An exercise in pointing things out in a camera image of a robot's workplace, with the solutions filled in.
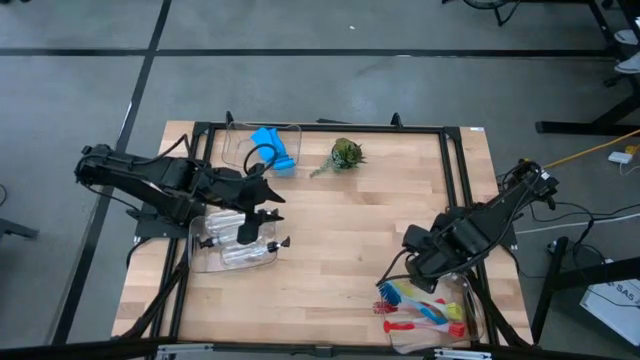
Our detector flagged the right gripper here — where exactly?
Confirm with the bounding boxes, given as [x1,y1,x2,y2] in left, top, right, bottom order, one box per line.
[402,223,454,295]

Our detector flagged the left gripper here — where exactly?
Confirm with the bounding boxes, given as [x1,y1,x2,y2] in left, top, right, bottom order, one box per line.
[234,163,287,246]

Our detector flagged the clear pump dispenser bottle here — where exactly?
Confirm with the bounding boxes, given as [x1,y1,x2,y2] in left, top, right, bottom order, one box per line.
[198,209,247,250]
[221,235,292,267]

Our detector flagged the blue dish brush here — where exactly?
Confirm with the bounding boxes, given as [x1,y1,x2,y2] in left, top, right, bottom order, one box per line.
[378,280,449,326]

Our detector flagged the green yellow dish brush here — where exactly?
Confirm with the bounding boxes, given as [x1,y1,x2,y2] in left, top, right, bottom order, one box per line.
[387,277,465,322]

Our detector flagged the red dish brush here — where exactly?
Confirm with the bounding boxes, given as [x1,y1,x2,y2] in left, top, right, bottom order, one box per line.
[372,298,447,317]
[382,319,467,339]

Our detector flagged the clear plastic bin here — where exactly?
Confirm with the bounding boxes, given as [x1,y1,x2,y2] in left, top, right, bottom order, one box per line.
[187,206,280,274]
[221,121,303,179]
[376,273,485,355]

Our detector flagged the potted green succulent plant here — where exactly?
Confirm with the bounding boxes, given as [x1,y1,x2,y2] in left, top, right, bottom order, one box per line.
[309,137,367,179]

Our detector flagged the black stand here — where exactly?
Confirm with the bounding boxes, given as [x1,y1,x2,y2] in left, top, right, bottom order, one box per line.
[530,237,640,344]

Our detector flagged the white cardboard box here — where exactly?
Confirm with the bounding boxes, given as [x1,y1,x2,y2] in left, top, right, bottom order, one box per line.
[579,278,640,347]

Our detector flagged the black desk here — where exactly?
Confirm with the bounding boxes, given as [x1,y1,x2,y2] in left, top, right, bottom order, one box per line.
[535,0,640,136]

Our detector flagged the black crossbar with silver rails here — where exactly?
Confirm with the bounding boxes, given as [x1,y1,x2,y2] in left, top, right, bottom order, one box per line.
[0,337,640,360]

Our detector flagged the black stand foot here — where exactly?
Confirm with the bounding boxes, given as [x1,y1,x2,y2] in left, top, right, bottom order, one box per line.
[0,217,40,241]

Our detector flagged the black chair base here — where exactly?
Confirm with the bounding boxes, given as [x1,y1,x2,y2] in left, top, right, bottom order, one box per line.
[441,0,521,27]

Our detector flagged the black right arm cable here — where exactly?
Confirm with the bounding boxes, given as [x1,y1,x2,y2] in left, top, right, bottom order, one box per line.
[375,247,417,287]

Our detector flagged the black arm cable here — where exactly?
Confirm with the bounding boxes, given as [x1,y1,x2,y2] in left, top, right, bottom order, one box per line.
[375,247,417,287]
[132,132,280,184]

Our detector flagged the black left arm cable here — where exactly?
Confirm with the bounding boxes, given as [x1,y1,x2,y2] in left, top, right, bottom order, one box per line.
[132,132,280,184]

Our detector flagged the yellow extension cable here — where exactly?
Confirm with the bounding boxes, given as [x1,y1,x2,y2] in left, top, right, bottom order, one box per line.
[543,128,640,170]

